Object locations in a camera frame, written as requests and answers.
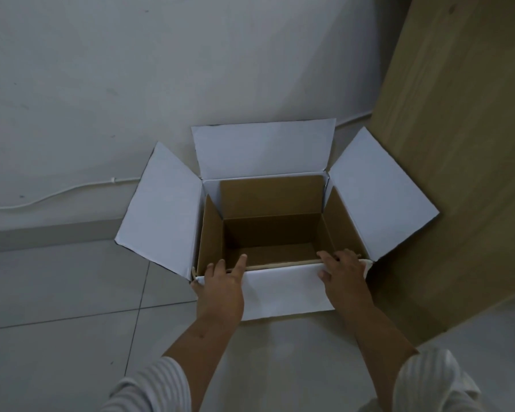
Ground person's right hand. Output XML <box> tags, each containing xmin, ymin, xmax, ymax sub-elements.
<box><xmin>316</xmin><ymin>248</ymin><xmax>374</xmax><ymax>314</ymax></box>

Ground person's left hand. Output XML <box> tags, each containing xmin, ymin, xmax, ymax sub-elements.
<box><xmin>190</xmin><ymin>254</ymin><xmax>248</xmax><ymax>322</ymax></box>

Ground small brown cardboard box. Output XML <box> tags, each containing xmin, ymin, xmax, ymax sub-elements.
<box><xmin>196</xmin><ymin>175</ymin><xmax>370</xmax><ymax>275</ymax></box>

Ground large white cardboard box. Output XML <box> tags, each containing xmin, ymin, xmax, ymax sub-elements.
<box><xmin>113</xmin><ymin>118</ymin><xmax>441</xmax><ymax>322</ymax></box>

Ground person's left forearm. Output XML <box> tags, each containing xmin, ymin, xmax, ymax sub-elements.
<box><xmin>161</xmin><ymin>312</ymin><xmax>243</xmax><ymax>381</ymax></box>

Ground person's right forearm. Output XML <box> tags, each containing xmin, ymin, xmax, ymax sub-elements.
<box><xmin>347</xmin><ymin>304</ymin><xmax>419</xmax><ymax>402</ymax></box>

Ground striped left shirt sleeve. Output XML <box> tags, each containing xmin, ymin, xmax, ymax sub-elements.
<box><xmin>98</xmin><ymin>355</ymin><xmax>193</xmax><ymax>412</ymax></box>

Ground striped shirt sleeve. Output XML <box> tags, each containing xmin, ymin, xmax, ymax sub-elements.
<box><xmin>369</xmin><ymin>347</ymin><xmax>484</xmax><ymax>412</ymax></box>
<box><xmin>98</xmin><ymin>355</ymin><xmax>193</xmax><ymax>412</ymax></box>

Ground striped right shirt sleeve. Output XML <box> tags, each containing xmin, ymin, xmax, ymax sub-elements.
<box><xmin>369</xmin><ymin>347</ymin><xmax>484</xmax><ymax>412</ymax></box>

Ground light wooden cabinet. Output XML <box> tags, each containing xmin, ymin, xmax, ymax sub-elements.
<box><xmin>367</xmin><ymin>0</ymin><xmax>515</xmax><ymax>348</ymax></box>

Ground white black-tipped wall cable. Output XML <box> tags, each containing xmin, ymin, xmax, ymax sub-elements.
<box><xmin>0</xmin><ymin>109</ymin><xmax>374</xmax><ymax>210</ymax></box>

